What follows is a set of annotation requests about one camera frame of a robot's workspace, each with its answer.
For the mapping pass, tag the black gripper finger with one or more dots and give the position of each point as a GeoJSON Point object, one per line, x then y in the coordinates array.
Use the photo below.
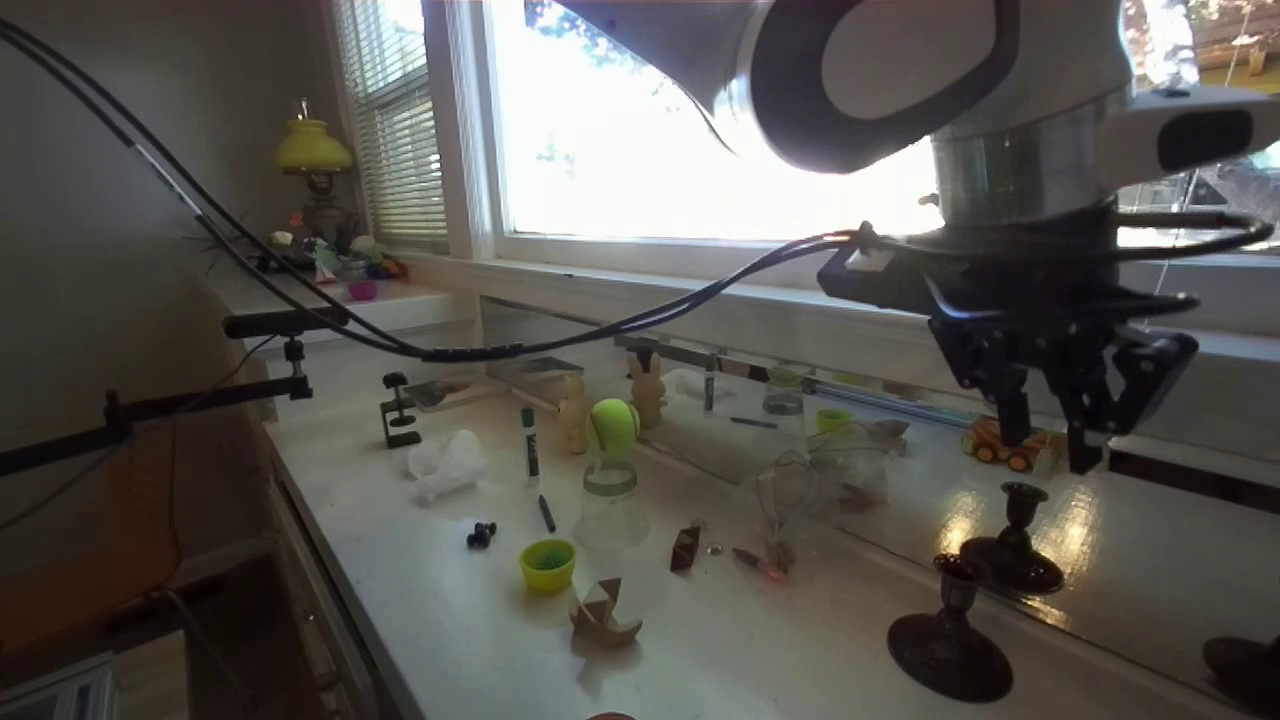
{"type": "Point", "coordinates": [994, 380]}
{"type": "Point", "coordinates": [1145, 380]}

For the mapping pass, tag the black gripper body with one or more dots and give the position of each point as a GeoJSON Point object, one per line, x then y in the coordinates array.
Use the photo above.
{"type": "Point", "coordinates": [1040, 303]}

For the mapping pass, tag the clear plastic container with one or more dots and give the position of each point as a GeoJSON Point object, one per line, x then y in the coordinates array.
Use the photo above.
{"type": "Point", "coordinates": [786, 504]}

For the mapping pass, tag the black candlestick holder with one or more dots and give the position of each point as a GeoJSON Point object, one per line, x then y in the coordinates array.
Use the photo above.
{"type": "Point", "coordinates": [949, 652]}

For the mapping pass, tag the small dark pink object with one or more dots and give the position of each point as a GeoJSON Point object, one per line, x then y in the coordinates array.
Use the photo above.
{"type": "Point", "coordinates": [763, 561]}

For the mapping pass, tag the small brown block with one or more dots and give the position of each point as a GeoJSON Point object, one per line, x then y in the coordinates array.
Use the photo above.
{"type": "Point", "coordinates": [685, 549]}

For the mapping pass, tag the green tennis ball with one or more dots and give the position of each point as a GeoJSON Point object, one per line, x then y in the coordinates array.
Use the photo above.
{"type": "Point", "coordinates": [612, 422]}

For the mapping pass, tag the clear glass jar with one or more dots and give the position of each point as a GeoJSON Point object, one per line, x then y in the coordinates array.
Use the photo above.
{"type": "Point", "coordinates": [610, 475]}

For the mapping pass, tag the black pen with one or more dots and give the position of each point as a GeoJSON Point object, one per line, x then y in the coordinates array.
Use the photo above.
{"type": "Point", "coordinates": [547, 513]}

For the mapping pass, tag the green dry erase marker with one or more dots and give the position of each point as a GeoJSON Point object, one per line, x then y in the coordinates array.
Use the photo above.
{"type": "Point", "coordinates": [528, 447]}

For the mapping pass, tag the lime green plastic cap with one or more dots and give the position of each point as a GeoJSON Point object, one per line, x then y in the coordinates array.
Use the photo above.
{"type": "Point", "coordinates": [547, 566]}

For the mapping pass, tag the small black toy piece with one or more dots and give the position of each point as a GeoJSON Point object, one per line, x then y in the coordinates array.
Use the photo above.
{"type": "Point", "coordinates": [483, 535]}

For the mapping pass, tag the black table clamp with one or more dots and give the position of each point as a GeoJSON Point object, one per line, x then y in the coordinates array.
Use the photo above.
{"type": "Point", "coordinates": [399, 422]}

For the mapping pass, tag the white window blinds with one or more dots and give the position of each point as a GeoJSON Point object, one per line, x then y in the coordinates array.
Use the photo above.
{"type": "Point", "coordinates": [407, 160]}

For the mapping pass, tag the small pink bowl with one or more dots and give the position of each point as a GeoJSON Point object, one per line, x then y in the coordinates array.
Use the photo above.
{"type": "Point", "coordinates": [361, 288]}

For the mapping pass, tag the yellow shade table lamp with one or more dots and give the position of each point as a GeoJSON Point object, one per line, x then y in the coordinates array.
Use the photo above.
{"type": "Point", "coordinates": [308, 146]}

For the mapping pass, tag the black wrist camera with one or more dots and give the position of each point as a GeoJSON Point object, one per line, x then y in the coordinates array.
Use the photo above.
{"type": "Point", "coordinates": [884, 280]}

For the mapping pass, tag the black stereo camera bar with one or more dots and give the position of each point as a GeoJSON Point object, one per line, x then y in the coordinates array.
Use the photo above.
{"type": "Point", "coordinates": [285, 320]}

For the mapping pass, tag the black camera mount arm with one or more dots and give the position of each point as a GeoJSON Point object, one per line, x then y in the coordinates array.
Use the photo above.
{"type": "Point", "coordinates": [203, 392]}

